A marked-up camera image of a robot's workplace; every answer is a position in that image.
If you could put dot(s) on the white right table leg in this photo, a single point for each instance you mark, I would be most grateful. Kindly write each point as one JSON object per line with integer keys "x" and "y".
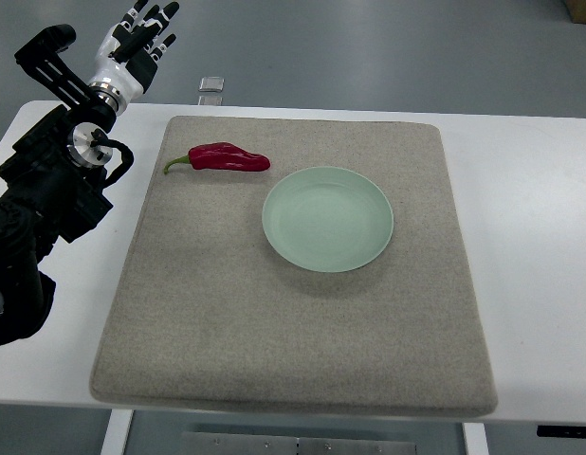
{"x": 475, "y": 439}

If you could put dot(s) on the black table control panel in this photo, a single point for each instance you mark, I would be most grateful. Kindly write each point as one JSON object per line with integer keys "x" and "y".
{"x": 565, "y": 432}

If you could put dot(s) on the beige felt mat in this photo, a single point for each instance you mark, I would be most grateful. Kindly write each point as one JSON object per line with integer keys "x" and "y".
{"x": 207, "y": 315}

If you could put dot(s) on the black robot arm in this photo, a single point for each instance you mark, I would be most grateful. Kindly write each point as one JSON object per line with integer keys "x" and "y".
{"x": 55, "y": 179}

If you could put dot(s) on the white table leg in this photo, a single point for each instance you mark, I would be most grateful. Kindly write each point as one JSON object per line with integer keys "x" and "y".
{"x": 475, "y": 439}
{"x": 117, "y": 432}

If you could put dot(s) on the cardboard box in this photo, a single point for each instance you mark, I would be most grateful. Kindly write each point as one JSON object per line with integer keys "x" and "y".
{"x": 577, "y": 10}

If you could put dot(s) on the white left table leg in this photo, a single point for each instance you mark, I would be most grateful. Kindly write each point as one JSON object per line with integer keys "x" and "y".
{"x": 117, "y": 432}

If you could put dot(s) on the red pepper green stem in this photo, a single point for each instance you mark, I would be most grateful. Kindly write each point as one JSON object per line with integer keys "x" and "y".
{"x": 223, "y": 156}

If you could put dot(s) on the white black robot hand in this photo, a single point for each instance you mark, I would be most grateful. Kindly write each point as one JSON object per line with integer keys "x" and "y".
{"x": 127, "y": 60}

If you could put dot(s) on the light green plate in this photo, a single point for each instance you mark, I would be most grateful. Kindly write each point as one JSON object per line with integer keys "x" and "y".
{"x": 327, "y": 219}

